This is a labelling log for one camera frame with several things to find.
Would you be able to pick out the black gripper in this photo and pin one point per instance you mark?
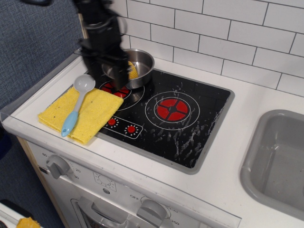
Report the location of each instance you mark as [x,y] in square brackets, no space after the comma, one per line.
[103,46]

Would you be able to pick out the yellow toy corn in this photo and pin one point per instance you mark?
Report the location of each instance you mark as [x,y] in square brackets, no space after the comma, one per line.
[132,71]

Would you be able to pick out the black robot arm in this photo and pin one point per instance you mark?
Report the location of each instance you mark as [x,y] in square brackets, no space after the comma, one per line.
[94,11]

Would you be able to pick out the small steel pot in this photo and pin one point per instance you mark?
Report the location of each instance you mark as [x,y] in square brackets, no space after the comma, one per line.
[144,64]

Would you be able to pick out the yellow folded cloth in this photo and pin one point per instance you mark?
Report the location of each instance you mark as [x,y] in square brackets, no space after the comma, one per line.
[97,109]

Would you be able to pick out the left red stove knob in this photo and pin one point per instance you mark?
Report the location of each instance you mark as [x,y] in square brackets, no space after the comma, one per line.
[112,122]

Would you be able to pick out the red stove knob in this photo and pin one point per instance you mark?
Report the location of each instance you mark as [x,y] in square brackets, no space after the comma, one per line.
[112,122]
[131,129]

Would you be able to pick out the right red stove knob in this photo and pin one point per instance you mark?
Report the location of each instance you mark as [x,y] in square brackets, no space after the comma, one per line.
[131,129]

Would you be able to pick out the black toy stovetop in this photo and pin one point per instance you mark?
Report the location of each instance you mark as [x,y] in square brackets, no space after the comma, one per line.
[176,119]

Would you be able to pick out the left grey oven dial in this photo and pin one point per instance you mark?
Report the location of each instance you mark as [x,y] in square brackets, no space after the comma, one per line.
[57,166]

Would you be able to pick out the grey oven dial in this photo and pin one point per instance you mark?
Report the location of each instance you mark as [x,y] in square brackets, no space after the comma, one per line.
[152,212]
[57,166]

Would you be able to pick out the white toy oven front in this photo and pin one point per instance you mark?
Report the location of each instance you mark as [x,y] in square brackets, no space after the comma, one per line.
[87,199]

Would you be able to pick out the right grey oven dial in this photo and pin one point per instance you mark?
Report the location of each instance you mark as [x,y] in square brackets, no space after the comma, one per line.
[152,212]

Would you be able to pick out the yellow object at corner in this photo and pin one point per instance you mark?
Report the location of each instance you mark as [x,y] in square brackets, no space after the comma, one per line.
[27,223]

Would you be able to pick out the grey sink basin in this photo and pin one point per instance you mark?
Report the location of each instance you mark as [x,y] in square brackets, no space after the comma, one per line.
[273,169]

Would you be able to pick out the grey spoon with blue handle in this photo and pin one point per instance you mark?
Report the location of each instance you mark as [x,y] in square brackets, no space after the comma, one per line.
[83,84]

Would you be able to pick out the wooden side post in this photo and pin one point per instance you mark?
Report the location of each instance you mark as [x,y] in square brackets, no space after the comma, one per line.
[84,31]

